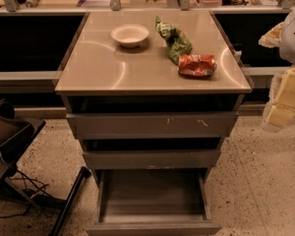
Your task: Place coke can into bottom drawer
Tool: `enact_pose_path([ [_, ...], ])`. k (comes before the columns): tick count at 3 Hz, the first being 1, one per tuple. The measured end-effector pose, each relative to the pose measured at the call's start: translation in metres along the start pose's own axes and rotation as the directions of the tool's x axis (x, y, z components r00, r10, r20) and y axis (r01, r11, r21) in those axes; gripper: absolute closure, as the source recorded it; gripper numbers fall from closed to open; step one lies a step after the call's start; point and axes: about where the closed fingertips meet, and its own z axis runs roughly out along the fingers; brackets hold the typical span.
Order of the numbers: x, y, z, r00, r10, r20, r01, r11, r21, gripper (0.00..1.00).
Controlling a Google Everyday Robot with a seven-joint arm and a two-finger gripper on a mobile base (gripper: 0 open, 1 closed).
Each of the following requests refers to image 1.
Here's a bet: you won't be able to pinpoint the middle grey drawer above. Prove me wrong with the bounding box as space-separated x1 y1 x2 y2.
83 149 220 170

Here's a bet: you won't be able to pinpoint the grey drawer cabinet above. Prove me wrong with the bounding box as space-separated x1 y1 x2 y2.
54 9 254 236

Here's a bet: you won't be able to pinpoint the green chip bag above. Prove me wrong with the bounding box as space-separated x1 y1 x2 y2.
155 16 193 65

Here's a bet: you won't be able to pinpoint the white paper bowl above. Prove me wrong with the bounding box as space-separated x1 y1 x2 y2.
111 24 149 48

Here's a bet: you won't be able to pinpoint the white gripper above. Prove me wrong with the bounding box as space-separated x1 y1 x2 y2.
259 23 295 133

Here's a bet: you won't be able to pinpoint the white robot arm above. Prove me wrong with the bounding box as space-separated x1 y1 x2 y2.
259 7 295 133

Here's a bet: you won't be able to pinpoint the top grey drawer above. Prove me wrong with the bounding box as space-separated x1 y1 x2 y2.
67 111 238 140

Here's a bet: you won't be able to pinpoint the dark chair base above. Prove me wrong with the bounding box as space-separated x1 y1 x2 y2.
0 99 45 181

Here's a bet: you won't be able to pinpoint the black metal leg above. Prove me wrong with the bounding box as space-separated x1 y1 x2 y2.
48 166 90 236

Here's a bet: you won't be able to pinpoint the open bottom grey drawer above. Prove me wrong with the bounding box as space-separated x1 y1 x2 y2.
87 169 220 236

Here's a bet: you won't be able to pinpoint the black floor cables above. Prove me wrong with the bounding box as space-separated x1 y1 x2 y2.
0 170 57 219

